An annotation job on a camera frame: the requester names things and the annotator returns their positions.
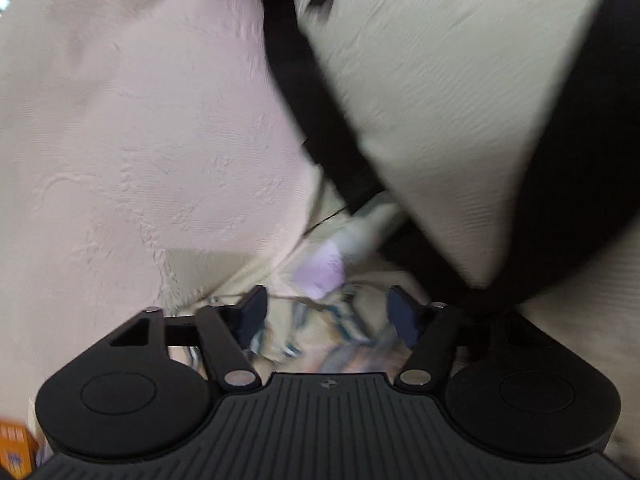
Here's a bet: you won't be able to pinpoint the orange box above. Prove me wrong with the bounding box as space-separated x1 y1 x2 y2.
0 420 40 480

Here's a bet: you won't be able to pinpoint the cream tote bag black straps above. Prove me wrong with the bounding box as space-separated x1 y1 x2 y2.
380 0 640 321

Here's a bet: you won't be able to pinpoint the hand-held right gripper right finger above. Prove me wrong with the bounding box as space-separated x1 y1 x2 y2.
388 285 552 392

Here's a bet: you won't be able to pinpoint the lavender packet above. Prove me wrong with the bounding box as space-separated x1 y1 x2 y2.
292 237 348 303

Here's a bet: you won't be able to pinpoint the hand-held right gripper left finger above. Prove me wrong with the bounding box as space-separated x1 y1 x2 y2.
107 284 268 392

